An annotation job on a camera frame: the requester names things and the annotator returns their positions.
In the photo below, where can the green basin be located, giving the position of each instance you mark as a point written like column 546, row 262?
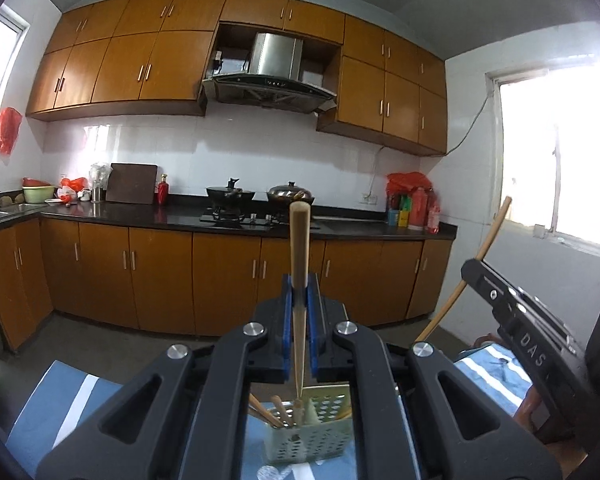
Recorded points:
column 37, row 191

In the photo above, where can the side window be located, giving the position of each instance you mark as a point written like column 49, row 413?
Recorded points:
column 0, row 70

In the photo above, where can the bright window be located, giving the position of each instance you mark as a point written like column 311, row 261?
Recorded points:
column 555, row 160

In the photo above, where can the green yellow box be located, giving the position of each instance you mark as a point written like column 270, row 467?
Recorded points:
column 404, row 216

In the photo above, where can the wooden chopstick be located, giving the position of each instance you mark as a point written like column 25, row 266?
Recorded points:
column 299, row 260
column 495, row 230
column 265, row 410
column 281, row 410

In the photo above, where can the pink plastic bottle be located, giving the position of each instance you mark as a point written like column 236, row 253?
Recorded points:
column 433, row 216

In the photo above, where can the steel sink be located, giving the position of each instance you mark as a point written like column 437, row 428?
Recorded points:
column 0, row 214

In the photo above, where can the wall outlet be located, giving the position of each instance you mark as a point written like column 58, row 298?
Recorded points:
column 367, row 196

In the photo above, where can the dark brown cutting board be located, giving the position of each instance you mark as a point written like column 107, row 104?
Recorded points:
column 131, row 183

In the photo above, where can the black kitchen countertop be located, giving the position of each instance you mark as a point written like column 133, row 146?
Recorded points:
column 180, row 215

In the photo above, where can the small red bottle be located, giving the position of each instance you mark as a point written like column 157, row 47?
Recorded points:
column 163, row 191

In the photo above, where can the blue white striped tablecloth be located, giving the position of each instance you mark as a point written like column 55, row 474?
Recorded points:
column 45, row 410

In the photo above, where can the steel cup with plastic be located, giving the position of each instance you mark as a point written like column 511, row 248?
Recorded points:
column 98, row 185

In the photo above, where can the wooden upper kitchen cabinets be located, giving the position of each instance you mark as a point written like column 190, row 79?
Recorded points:
column 130, row 65

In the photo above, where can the blue box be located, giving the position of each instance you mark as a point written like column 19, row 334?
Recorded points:
column 392, row 216

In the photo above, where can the wooden kitchen cabinets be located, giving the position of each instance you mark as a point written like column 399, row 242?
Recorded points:
column 130, row 65
column 160, row 280

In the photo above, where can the red plastic bag on counter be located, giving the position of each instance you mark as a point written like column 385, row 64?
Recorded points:
column 75, row 183

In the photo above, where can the dark pot with lid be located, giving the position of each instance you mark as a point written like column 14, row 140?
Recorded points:
column 290, row 194

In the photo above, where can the red bag hanging on wall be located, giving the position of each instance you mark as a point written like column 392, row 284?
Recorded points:
column 9, row 130

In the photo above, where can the black wok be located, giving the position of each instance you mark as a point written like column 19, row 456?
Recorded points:
column 230, row 192

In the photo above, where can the red plastic bottle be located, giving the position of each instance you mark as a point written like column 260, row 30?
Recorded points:
column 419, row 208

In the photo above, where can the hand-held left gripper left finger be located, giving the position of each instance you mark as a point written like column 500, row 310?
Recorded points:
column 289, row 320

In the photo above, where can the white plate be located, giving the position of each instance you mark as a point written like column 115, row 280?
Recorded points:
column 55, row 202

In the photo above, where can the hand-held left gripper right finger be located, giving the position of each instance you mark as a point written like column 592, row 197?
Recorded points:
column 312, row 325

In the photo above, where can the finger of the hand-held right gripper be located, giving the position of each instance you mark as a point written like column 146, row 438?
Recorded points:
column 520, row 330

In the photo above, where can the gas stove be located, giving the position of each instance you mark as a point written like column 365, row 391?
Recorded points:
column 240, row 219

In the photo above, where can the wooden lower kitchen cabinets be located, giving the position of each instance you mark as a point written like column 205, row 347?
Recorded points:
column 160, row 280

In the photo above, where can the green perforated utensil holder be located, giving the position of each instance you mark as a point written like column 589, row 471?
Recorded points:
column 320, row 440

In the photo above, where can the steel range hood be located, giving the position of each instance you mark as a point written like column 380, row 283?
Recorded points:
column 275, row 75

